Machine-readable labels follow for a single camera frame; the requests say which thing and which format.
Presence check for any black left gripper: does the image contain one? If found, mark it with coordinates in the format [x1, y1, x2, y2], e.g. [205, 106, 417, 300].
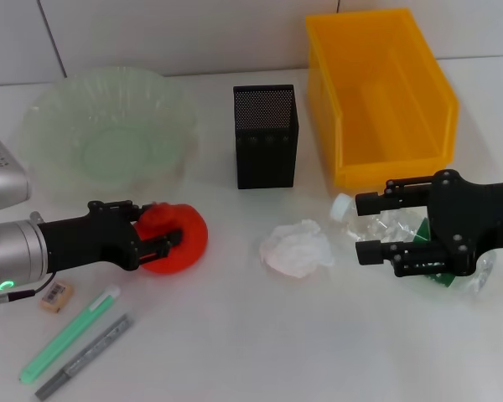
[37, 199, 184, 276]

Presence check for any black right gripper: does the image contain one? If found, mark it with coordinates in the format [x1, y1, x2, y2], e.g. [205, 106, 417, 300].
[355, 169, 503, 278]

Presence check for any clear green-label water bottle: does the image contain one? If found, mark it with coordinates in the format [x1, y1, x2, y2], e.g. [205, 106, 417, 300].
[329, 193, 498, 296]

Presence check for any red-orange toy orange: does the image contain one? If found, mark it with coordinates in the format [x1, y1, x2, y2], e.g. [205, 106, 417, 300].
[132, 201, 210, 276]

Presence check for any white paper ball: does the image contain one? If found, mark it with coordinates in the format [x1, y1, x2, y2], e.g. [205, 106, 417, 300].
[258, 218, 335, 280]

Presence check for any green glass fruit plate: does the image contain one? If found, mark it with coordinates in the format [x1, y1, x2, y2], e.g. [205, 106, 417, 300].
[18, 65, 200, 204]

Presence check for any beige eraser with barcode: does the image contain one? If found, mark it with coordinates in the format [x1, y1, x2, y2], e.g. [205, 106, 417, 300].
[39, 281, 75, 313]

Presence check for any black mesh pen holder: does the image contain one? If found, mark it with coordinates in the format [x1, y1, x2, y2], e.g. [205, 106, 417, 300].
[232, 84, 299, 190]

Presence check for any grey marker pen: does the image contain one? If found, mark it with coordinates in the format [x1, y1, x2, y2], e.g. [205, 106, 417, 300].
[34, 312, 135, 401]

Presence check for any mint green pen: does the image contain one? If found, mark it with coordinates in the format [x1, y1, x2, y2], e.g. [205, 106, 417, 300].
[18, 284, 122, 384]

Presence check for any yellow plastic bin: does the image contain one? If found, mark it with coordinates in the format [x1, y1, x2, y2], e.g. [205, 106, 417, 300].
[304, 7, 461, 189]

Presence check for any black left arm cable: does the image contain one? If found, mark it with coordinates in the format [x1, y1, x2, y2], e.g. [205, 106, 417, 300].
[0, 279, 62, 303]

